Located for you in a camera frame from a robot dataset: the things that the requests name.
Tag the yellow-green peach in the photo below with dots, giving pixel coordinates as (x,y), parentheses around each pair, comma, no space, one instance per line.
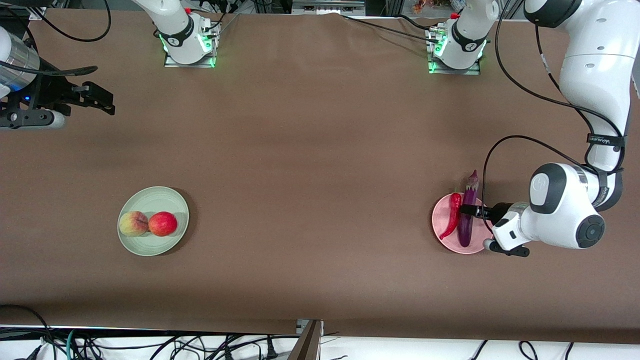
(133,223)

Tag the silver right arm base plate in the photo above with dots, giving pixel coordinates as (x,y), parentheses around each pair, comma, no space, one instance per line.
(190,64)

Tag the red chili pepper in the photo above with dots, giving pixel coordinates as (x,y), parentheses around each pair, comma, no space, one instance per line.
(455,205)

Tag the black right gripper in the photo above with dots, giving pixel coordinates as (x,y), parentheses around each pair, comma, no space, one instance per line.
(50,93)

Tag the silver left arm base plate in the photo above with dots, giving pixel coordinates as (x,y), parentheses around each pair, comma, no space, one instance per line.
(455,71)

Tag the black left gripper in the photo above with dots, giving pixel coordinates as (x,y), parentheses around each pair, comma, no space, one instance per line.
(498,210)

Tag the pale green plate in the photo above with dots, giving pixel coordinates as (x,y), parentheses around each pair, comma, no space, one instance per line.
(155,200)

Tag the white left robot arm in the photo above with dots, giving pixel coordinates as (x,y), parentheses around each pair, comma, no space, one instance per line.
(595,65)

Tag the orange background object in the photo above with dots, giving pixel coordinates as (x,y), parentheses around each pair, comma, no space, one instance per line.
(425,6)

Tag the purple eggplant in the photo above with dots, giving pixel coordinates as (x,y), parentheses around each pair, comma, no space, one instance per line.
(466,232)

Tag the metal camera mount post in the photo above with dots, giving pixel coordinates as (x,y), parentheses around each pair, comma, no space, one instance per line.
(307,345)

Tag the pink plate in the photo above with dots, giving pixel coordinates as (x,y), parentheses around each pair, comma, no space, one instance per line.
(450,246)

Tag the red apple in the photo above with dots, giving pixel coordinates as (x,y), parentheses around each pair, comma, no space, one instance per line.
(163,224)

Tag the small aluminium corner bracket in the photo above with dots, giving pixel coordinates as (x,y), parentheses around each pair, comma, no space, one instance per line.
(36,14)

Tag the brown table cover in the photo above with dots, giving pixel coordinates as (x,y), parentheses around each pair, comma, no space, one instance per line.
(320,280)

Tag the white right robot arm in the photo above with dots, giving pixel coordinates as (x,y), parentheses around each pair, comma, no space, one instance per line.
(177,30)

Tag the grey metal equipment frame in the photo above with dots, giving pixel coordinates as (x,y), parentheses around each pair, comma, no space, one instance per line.
(327,7)

